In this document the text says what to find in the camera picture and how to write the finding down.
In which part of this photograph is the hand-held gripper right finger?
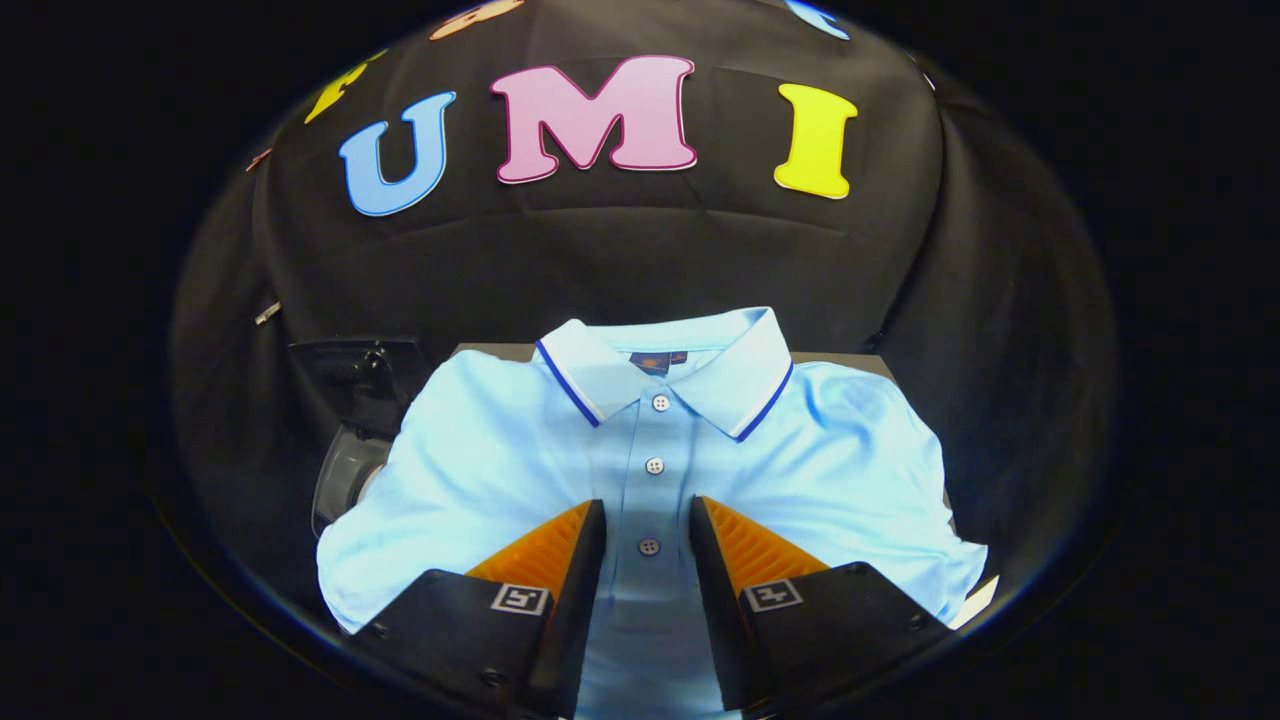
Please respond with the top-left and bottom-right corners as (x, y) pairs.
(688, 495), (953, 717)

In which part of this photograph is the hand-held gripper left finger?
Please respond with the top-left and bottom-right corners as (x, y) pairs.
(348, 498), (608, 720)

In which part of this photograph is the light blue polo shirt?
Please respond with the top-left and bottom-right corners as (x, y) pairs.
(316, 306), (991, 720)

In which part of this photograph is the dark washing machine lid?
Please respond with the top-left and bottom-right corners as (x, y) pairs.
(288, 337), (436, 421)

